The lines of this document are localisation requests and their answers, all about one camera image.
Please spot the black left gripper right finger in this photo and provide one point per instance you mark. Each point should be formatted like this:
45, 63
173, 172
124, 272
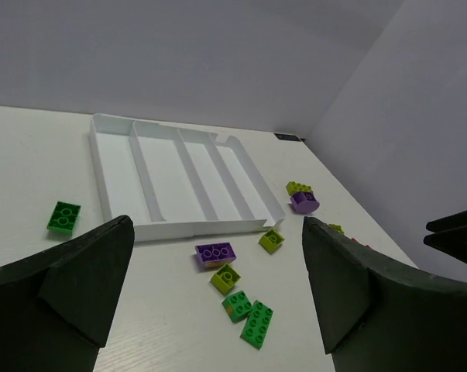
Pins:
378, 314

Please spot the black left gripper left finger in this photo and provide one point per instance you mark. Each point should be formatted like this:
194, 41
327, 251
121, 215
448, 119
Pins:
57, 306

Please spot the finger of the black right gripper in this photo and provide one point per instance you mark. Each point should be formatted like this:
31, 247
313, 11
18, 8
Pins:
452, 242
454, 221

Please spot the green 2x2 brick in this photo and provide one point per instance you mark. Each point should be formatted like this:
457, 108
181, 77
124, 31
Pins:
237, 306
64, 218

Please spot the green 2x4 brick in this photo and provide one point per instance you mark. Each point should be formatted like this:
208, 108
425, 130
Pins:
257, 325

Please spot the green brick on purple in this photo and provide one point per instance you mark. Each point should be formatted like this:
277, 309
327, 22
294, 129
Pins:
337, 228

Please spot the lime brick near tray corner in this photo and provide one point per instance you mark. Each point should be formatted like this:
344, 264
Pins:
271, 241

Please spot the purple rounded brick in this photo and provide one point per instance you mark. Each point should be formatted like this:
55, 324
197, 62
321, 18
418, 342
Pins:
304, 202

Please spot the lime 2x4 brick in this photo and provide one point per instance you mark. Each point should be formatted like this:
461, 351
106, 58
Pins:
294, 187

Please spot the lime brick near purple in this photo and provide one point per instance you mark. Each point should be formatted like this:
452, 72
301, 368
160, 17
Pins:
225, 279

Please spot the purple 2x3 brick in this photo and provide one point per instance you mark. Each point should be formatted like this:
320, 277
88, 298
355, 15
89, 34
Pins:
215, 254

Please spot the white divided sorting tray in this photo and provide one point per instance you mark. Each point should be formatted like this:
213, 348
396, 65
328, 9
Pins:
178, 183

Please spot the dark label sticker right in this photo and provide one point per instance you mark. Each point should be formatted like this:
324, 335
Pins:
288, 137

